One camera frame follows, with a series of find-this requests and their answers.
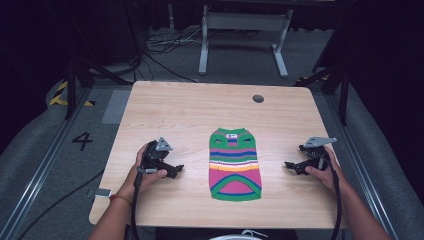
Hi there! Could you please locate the yellow black hazard tape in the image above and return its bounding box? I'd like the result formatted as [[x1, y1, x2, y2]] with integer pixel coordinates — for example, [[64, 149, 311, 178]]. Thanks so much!
[[48, 80, 96, 108]]

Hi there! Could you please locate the striped knitted pet sweater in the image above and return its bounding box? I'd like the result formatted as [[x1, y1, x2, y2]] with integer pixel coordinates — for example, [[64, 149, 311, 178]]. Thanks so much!
[[208, 127, 263, 202]]

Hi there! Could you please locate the red string bracelet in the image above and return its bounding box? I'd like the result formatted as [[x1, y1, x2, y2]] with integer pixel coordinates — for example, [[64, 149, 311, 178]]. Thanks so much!
[[109, 194, 133, 205]]

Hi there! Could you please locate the white object at table edge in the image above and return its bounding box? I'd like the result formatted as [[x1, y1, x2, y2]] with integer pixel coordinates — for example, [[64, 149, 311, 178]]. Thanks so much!
[[209, 229, 269, 240]]

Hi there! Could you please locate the person's right hand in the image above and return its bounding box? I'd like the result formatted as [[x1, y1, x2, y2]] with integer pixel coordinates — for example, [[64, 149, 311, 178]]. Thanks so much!
[[304, 146, 348, 195]]

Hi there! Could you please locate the person's left hand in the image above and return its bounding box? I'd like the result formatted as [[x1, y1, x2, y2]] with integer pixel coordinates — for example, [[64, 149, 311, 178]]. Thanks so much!
[[117, 143, 168, 203]]

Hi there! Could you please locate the grey metal table frame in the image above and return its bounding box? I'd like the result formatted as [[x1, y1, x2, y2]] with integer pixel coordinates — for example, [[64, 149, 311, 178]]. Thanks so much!
[[198, 4, 294, 79]]

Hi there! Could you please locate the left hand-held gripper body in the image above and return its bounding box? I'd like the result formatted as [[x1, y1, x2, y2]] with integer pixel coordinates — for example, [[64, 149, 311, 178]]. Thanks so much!
[[140, 136, 174, 174]]

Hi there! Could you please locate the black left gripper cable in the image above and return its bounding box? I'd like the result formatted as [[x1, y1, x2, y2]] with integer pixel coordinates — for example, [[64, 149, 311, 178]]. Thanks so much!
[[130, 168, 158, 240]]

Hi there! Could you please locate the bundle of floor cables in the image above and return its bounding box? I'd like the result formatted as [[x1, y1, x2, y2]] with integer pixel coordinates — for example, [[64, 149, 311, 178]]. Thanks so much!
[[89, 26, 204, 84]]

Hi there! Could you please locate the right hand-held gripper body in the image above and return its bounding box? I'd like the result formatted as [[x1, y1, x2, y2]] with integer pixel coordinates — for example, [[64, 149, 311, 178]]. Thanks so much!
[[298, 135, 338, 172]]

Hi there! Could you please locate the black floor cable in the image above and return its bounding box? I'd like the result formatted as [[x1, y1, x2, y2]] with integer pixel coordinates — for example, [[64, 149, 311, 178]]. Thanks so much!
[[16, 168, 106, 240]]

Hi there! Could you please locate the black metal stand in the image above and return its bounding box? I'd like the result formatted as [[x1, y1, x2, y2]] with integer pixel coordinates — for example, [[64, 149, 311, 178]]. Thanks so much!
[[63, 3, 134, 120], [293, 19, 354, 127]]

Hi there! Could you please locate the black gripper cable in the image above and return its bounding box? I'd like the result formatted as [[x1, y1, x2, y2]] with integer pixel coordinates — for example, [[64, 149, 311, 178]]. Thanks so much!
[[318, 153, 343, 240], [130, 168, 158, 240]]

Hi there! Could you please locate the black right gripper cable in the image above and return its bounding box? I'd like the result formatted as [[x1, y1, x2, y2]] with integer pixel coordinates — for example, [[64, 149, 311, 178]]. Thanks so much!
[[318, 153, 343, 240]]

